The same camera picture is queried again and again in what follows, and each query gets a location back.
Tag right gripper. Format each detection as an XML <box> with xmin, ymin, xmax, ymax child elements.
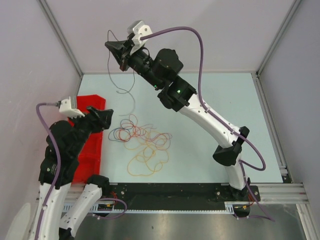
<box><xmin>105</xmin><ymin>39</ymin><xmax>163</xmax><ymax>90</ymax></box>

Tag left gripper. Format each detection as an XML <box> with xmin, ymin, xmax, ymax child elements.
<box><xmin>68</xmin><ymin>104</ymin><xmax>114</xmax><ymax>156</ymax></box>

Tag dark grey thin wire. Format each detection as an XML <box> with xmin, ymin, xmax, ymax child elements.
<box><xmin>106</xmin><ymin>29</ymin><xmax>137</xmax><ymax>117</ymax></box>

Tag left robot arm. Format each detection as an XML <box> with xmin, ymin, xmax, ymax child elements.
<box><xmin>29</xmin><ymin>103</ymin><xmax>114</xmax><ymax>240</ymax></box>

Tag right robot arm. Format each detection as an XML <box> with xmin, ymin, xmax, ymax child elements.
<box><xmin>104</xmin><ymin>39</ymin><xmax>250</xmax><ymax>201</ymax></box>

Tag red plastic bin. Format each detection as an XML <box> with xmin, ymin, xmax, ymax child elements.
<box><xmin>72</xmin><ymin>94</ymin><xmax>106</xmax><ymax>185</ymax></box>

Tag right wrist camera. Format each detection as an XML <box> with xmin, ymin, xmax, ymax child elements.
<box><xmin>127</xmin><ymin>20</ymin><xmax>153</xmax><ymax>47</ymax></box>

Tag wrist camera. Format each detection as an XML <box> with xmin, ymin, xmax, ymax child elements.
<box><xmin>127</xmin><ymin>20</ymin><xmax>153</xmax><ymax>47</ymax></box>
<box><xmin>59</xmin><ymin>96</ymin><xmax>85</xmax><ymax>119</ymax></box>

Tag orange-red thin wire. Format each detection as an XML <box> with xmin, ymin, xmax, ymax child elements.
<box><xmin>117</xmin><ymin>113</ymin><xmax>151</xmax><ymax>142</ymax></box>

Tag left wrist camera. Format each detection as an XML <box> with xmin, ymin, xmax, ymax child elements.
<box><xmin>59</xmin><ymin>96</ymin><xmax>85</xmax><ymax>119</ymax></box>

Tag yellow thin wire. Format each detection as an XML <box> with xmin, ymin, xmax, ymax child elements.
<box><xmin>123</xmin><ymin>127</ymin><xmax>171</xmax><ymax>177</ymax></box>

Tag pink thin wire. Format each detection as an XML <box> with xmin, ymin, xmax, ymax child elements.
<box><xmin>139</xmin><ymin>123</ymin><xmax>173</xmax><ymax>152</ymax></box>

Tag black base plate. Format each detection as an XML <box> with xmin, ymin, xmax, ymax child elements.
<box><xmin>102</xmin><ymin>183</ymin><xmax>249</xmax><ymax>211</ymax></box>

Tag slotted cable duct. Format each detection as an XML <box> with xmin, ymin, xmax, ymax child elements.
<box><xmin>62</xmin><ymin>201</ymin><xmax>253</xmax><ymax>215</ymax></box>

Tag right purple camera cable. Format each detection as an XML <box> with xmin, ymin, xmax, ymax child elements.
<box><xmin>142</xmin><ymin>26</ymin><xmax>276</xmax><ymax>223</ymax></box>

